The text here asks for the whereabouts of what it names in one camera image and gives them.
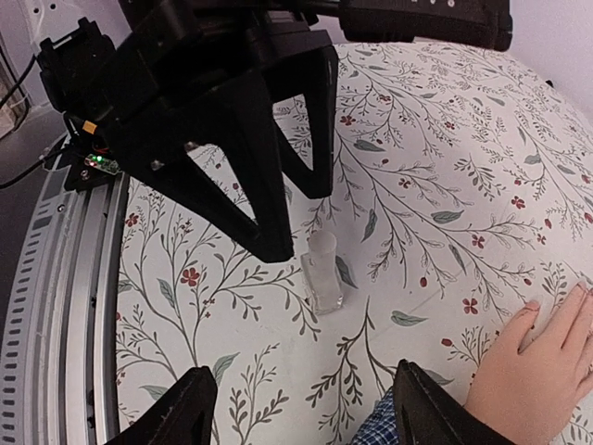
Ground floral patterned table mat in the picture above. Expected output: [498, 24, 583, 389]
[115, 43, 592, 444]

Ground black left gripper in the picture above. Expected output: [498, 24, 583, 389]
[37, 1, 337, 262]

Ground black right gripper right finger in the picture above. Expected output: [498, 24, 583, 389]
[393, 360, 510, 445]

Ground person's bare hand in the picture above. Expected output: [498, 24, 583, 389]
[464, 283, 592, 444]

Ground front aluminium rail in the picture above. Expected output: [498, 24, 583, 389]
[1, 165, 129, 444]

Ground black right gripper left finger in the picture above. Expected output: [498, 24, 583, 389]
[107, 366, 218, 445]

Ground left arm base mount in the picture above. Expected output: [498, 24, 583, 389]
[40, 112, 121, 192]

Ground clear nail polish bottle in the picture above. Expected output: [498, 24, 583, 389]
[300, 230, 344, 315]

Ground blue checkered sleeve forearm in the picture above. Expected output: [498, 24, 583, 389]
[351, 388, 401, 445]

